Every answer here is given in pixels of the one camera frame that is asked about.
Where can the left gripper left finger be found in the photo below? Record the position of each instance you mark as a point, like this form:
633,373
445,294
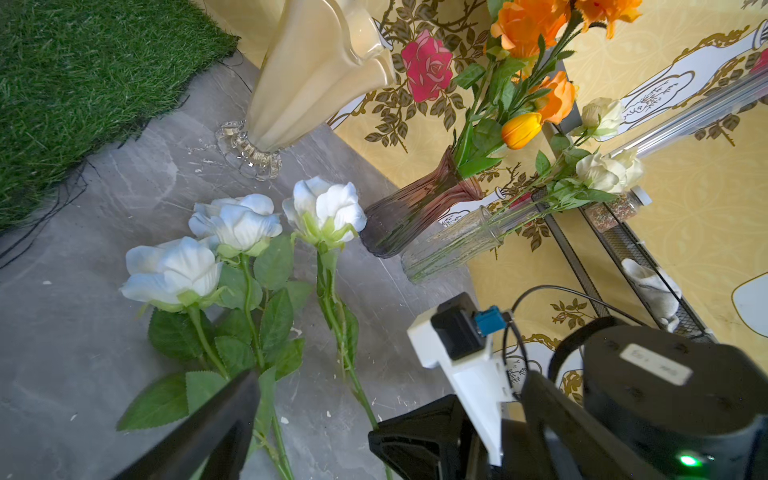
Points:
215,439

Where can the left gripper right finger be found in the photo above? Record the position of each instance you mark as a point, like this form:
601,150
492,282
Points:
594,449

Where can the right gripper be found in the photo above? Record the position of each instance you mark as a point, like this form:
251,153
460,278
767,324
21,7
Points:
438,441

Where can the pale blue rose bottom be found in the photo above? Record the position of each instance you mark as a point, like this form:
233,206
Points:
179,280

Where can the pale blue rose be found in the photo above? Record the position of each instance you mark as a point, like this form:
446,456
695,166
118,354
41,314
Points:
179,280
328,216
263,299

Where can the white rose stem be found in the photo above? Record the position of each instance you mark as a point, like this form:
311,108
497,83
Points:
576,177

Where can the orange rose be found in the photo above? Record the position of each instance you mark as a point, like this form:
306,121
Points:
558,102

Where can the orange marigold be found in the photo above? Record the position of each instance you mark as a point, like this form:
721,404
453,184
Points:
528,39

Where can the orange rose stem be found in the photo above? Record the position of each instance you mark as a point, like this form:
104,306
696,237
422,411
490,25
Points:
608,12

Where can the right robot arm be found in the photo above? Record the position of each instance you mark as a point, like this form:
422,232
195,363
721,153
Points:
614,402

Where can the white cloth in basket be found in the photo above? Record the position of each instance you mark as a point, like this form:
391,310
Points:
658,289

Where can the clear glass vase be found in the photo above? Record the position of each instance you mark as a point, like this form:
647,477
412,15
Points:
477,232

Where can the purple glass vase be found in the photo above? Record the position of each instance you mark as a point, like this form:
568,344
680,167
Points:
393,222

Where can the bottle with colourful beads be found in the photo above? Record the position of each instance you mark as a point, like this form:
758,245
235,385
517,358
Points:
605,216

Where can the green artificial grass mat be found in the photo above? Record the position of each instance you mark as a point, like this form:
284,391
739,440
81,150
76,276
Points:
78,75

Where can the cream ruffled vase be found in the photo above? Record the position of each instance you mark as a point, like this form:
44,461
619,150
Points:
323,55

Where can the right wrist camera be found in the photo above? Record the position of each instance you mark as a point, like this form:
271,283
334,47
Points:
448,337

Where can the black wire wall basket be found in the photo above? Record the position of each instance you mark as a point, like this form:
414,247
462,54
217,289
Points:
618,258

